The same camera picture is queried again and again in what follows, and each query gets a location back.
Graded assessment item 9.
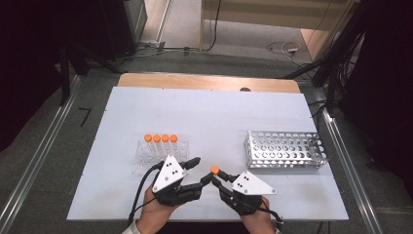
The grey floor cable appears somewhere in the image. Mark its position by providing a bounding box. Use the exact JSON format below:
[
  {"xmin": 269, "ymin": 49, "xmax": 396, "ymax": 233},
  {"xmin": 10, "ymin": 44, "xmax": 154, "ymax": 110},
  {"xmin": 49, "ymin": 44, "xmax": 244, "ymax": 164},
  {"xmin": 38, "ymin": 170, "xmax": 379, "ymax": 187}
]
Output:
[{"xmin": 115, "ymin": 45, "xmax": 205, "ymax": 63}]

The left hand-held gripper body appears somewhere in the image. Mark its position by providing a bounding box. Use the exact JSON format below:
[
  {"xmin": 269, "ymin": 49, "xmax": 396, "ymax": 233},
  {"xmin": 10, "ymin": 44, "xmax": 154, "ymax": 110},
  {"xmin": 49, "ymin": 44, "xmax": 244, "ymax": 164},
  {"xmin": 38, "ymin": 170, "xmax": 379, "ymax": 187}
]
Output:
[{"xmin": 152, "ymin": 154, "xmax": 204, "ymax": 208}]

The black metal stand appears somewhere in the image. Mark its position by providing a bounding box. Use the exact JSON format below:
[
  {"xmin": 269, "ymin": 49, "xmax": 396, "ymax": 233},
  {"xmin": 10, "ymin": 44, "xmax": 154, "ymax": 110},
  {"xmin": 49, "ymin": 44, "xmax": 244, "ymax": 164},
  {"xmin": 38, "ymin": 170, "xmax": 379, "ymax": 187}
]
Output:
[
  {"xmin": 281, "ymin": 0, "xmax": 371, "ymax": 115},
  {"xmin": 58, "ymin": 44, "xmax": 72, "ymax": 107}
]

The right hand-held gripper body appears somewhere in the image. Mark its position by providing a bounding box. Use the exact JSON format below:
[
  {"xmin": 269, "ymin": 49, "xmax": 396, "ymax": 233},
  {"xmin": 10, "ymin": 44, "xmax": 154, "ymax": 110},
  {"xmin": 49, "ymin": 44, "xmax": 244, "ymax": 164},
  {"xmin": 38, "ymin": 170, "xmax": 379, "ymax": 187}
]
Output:
[{"xmin": 219, "ymin": 171, "xmax": 278, "ymax": 216}]

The person's right hand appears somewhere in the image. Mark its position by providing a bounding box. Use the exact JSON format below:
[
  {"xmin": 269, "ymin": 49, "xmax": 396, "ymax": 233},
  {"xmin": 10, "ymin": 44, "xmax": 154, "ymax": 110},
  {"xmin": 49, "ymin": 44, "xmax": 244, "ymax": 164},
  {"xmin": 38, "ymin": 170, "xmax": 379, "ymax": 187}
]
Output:
[{"xmin": 240, "ymin": 196, "xmax": 278, "ymax": 234}]

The aluminium floor rail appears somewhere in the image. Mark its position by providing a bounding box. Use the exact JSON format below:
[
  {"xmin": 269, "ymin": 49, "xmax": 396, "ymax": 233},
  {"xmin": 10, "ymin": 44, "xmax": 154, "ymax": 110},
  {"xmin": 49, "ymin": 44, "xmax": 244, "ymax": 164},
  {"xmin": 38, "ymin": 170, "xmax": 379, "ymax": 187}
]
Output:
[
  {"xmin": 0, "ymin": 75, "xmax": 82, "ymax": 229},
  {"xmin": 313, "ymin": 87, "xmax": 386, "ymax": 234}
]

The dark curtain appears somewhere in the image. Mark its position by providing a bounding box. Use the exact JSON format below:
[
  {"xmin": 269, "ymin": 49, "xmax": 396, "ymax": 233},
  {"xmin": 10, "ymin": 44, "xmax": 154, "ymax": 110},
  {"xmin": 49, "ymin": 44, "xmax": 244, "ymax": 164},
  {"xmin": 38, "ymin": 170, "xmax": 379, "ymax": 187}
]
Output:
[
  {"xmin": 0, "ymin": 0, "xmax": 105, "ymax": 154},
  {"xmin": 337, "ymin": 0, "xmax": 413, "ymax": 196}
]

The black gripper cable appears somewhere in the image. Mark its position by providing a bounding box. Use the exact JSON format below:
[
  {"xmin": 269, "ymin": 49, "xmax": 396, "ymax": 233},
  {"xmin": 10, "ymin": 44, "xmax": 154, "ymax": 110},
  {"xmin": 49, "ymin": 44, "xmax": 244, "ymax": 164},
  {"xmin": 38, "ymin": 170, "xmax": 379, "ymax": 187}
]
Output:
[
  {"xmin": 259, "ymin": 207, "xmax": 284, "ymax": 226},
  {"xmin": 128, "ymin": 161, "xmax": 165, "ymax": 226}
]

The person's left hand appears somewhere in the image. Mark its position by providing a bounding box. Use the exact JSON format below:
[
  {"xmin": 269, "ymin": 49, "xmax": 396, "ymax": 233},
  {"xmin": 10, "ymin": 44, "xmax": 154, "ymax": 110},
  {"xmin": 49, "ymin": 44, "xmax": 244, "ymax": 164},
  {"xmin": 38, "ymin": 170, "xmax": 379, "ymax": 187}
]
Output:
[{"xmin": 135, "ymin": 186, "xmax": 182, "ymax": 234}]

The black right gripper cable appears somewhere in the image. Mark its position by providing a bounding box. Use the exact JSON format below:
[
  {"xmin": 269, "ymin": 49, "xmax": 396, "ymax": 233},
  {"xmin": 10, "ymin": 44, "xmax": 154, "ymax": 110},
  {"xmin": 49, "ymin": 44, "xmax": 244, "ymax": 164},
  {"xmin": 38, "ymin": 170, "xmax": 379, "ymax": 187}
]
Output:
[{"xmin": 259, "ymin": 207, "xmax": 284, "ymax": 226}]

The clear acrylic test tube rack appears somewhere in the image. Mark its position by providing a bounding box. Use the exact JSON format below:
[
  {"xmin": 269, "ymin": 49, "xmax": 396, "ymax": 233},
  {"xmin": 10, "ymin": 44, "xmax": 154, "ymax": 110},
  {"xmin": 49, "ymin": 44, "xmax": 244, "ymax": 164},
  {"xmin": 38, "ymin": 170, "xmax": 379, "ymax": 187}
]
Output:
[{"xmin": 133, "ymin": 138, "xmax": 190, "ymax": 176}]

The perforated metal test tube rack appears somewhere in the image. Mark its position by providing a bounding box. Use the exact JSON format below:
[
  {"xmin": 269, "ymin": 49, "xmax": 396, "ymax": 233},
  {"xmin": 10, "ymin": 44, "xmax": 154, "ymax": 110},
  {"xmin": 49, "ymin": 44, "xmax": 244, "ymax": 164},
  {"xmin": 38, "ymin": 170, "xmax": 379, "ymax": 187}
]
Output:
[{"xmin": 243, "ymin": 130, "xmax": 329, "ymax": 171}]

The white cable with plug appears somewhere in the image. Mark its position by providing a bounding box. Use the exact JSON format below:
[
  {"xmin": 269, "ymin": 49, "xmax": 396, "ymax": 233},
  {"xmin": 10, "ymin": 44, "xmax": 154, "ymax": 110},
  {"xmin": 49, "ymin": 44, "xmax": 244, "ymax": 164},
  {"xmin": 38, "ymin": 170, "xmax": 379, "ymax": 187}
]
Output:
[{"xmin": 265, "ymin": 40, "xmax": 303, "ymax": 59}]

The black hanging cable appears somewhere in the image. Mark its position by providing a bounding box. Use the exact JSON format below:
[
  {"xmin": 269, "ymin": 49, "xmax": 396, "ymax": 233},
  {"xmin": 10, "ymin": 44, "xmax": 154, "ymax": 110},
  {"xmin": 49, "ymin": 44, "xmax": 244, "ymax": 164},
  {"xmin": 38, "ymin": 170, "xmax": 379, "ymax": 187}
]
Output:
[{"xmin": 201, "ymin": 0, "xmax": 223, "ymax": 53}]

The dark cabinet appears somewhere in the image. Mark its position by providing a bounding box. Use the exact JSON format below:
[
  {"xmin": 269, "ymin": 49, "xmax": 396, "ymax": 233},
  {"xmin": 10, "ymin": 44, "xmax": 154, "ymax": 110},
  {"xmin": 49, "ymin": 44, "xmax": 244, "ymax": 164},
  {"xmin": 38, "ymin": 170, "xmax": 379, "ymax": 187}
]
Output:
[{"xmin": 98, "ymin": 0, "xmax": 149, "ymax": 62}]

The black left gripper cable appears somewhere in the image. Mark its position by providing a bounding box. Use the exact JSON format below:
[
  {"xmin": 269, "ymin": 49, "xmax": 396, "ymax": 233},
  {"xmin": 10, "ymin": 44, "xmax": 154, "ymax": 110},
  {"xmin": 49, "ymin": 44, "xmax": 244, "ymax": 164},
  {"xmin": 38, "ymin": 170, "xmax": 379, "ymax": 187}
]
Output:
[{"xmin": 128, "ymin": 161, "xmax": 165, "ymax": 226}]

